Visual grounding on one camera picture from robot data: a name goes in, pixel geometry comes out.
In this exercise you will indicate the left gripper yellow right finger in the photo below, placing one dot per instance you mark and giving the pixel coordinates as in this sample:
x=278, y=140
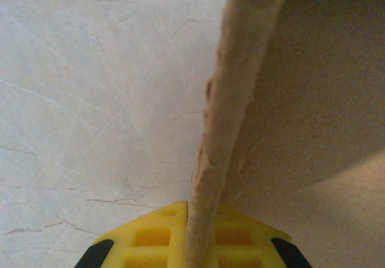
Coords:
x=246, y=244

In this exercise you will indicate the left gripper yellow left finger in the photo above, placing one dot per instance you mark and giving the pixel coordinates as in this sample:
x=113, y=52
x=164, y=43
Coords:
x=144, y=244

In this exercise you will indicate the brown cardboard mailer box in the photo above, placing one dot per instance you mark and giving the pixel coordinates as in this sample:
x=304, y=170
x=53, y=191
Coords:
x=300, y=99

